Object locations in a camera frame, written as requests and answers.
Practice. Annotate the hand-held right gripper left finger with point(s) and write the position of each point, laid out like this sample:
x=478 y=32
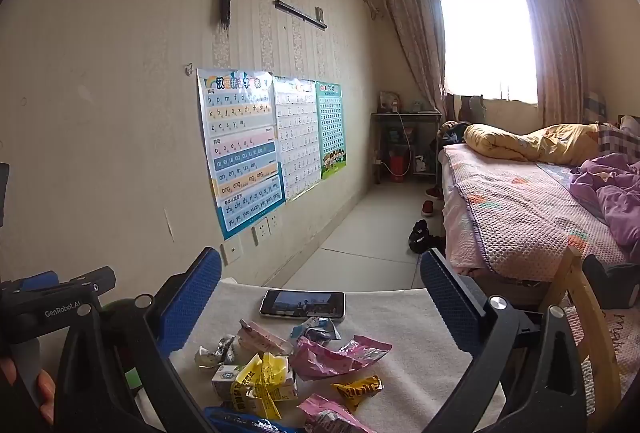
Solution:
x=192 y=303

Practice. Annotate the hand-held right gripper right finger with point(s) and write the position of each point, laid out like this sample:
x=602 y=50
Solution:
x=450 y=303

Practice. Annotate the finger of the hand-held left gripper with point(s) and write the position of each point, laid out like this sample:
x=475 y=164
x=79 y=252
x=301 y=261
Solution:
x=92 y=282
x=41 y=281

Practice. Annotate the white paper wrapper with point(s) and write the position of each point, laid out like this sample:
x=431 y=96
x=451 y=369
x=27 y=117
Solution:
x=217 y=351

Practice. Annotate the pink white strip wrapper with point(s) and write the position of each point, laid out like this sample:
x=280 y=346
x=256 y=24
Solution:
x=262 y=338

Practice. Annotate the white milk carton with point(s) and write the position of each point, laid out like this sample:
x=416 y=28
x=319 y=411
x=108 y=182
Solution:
x=222 y=378

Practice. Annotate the green red trash bin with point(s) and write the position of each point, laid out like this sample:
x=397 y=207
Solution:
x=132 y=379

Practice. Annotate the blue white small wrapper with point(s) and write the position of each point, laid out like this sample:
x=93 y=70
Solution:
x=317 y=330

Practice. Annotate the yellow brown snack wrapper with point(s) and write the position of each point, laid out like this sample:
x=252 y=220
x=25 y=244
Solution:
x=357 y=391

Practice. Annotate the blue plastic wrapper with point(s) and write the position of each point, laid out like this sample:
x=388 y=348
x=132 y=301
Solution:
x=240 y=422

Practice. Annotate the large pink bag wrapper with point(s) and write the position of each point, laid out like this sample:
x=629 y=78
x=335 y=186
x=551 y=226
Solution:
x=325 y=357

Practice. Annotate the small pink snack wrapper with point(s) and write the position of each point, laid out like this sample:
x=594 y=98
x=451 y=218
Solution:
x=325 y=415

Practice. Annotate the person's left hand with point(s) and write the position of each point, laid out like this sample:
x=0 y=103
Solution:
x=46 y=390

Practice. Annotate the white table cloth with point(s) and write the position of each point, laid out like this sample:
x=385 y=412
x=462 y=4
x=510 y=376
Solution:
x=415 y=363

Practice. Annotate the smartphone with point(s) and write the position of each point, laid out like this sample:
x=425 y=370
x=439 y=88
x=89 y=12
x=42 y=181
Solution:
x=302 y=304

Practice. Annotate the bed with pink blanket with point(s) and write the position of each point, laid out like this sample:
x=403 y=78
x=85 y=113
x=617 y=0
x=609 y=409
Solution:
x=515 y=213

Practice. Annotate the small white bag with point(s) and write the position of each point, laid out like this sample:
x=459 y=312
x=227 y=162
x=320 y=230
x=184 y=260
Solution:
x=420 y=164

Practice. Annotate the red bucket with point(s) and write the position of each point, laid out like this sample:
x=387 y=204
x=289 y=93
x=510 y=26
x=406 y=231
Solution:
x=397 y=166

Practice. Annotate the dark clothes pile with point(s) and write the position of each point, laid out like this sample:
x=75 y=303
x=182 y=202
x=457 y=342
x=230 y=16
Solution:
x=452 y=134

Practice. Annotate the pink embroidered cushion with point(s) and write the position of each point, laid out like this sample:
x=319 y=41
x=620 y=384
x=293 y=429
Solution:
x=615 y=343

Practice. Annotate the yellow quilt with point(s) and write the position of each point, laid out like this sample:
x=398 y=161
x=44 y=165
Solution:
x=540 y=143

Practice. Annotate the purple quilt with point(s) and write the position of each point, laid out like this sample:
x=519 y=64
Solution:
x=610 y=198

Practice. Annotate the metal glass shelf table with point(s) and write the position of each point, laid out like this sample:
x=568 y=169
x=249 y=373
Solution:
x=385 y=115

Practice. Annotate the small green toy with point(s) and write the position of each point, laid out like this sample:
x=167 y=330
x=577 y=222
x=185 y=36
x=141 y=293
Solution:
x=416 y=104

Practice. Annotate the plaid cloth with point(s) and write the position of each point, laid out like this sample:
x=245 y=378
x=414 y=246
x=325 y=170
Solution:
x=617 y=140

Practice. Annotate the bright window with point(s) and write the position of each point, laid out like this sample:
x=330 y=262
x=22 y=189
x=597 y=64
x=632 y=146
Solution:
x=485 y=43

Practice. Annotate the patterned pink curtain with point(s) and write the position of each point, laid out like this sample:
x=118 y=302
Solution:
x=415 y=38
x=557 y=58

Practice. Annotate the single hole wall socket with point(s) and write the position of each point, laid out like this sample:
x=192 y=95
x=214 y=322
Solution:
x=232 y=252

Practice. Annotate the white wall socket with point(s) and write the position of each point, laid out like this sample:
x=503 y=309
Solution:
x=260 y=232
x=274 y=224

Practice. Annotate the wooden frame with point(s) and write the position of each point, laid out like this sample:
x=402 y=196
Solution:
x=597 y=338

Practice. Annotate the blue letter wall poster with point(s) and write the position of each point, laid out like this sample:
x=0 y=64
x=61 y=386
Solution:
x=240 y=153

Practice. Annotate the white chart wall poster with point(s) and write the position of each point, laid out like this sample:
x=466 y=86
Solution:
x=297 y=138

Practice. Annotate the green chart wall poster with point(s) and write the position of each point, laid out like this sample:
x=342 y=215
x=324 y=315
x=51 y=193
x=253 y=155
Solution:
x=331 y=128

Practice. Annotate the small wall hook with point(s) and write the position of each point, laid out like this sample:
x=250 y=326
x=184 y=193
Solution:
x=188 y=69

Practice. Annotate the black wall rail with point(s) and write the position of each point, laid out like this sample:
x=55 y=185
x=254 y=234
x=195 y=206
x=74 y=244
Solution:
x=300 y=15

